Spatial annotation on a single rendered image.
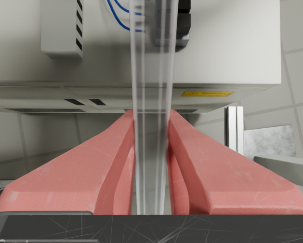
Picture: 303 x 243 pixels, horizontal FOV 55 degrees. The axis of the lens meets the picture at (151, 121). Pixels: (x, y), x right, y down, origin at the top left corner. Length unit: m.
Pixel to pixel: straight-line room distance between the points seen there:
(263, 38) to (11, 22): 0.39
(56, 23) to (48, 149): 0.73
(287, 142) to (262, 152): 0.10
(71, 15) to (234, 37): 0.25
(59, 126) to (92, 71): 0.67
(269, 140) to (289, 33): 0.41
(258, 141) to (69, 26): 0.85
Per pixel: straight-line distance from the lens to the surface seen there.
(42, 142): 1.13
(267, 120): 1.16
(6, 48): 0.51
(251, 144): 1.12
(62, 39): 0.44
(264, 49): 0.50
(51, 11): 0.46
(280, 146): 1.17
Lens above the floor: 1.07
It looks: 87 degrees down
